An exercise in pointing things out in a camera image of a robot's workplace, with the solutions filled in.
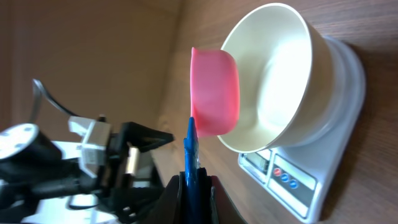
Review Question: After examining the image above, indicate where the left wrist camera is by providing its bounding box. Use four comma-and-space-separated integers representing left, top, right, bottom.
68, 116, 111, 179

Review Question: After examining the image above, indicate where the pink scoop blue handle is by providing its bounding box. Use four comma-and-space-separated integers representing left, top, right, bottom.
181, 48, 239, 223

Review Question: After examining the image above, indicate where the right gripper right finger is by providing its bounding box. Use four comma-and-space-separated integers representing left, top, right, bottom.
198, 167, 247, 224

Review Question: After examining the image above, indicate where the white digital kitchen scale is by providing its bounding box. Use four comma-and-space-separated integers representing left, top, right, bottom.
238, 36, 366, 223

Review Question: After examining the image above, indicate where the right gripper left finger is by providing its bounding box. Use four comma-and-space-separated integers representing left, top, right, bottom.
142, 172, 187, 224

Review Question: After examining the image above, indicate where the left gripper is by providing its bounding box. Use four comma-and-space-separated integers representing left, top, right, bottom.
99, 122, 174, 223

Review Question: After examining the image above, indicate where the left black cable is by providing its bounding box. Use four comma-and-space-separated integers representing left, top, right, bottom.
29, 78, 81, 124

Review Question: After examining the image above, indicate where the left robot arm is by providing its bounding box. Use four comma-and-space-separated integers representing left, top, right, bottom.
1, 117, 174, 223

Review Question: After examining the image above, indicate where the white bowl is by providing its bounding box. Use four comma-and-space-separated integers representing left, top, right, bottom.
220, 3, 335, 153

